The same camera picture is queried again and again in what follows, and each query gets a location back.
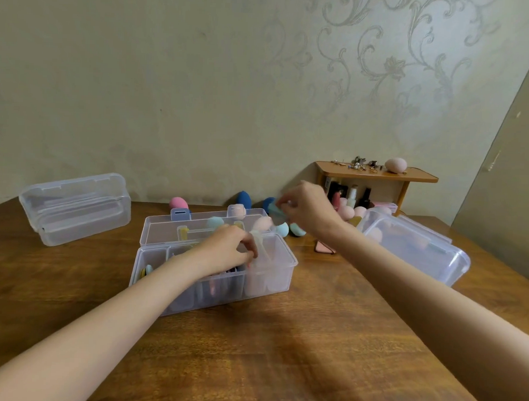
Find person's right hand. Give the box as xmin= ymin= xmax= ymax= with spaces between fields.
xmin=275 ymin=179 xmax=352 ymax=245

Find person's left hand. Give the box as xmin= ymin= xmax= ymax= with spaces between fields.
xmin=188 ymin=223 xmax=259 ymax=282

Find clear divided organizer box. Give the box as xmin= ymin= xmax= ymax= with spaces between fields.
xmin=128 ymin=200 xmax=301 ymax=321

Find pile of makeup sponges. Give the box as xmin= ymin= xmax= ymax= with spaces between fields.
xmin=167 ymin=188 xmax=393 ymax=257

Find puffs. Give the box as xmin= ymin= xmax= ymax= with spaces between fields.
xmin=139 ymin=263 xmax=245 ymax=296

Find large clear plastic container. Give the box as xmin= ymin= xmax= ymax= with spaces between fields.
xmin=354 ymin=206 xmax=472 ymax=287

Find small clear plastic box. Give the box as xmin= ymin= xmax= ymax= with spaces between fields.
xmin=16 ymin=169 xmax=133 ymax=250

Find person's left forearm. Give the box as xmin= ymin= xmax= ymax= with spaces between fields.
xmin=0 ymin=245 xmax=203 ymax=401

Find person's right forearm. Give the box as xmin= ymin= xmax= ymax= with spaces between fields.
xmin=326 ymin=224 xmax=529 ymax=401

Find pile of metal hair clips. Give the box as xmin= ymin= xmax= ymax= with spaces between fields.
xmin=330 ymin=155 xmax=384 ymax=173

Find small wooden rack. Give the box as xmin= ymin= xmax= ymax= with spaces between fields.
xmin=313 ymin=161 xmax=440 ymax=213

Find pale green door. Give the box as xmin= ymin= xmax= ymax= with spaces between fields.
xmin=450 ymin=31 xmax=529 ymax=286

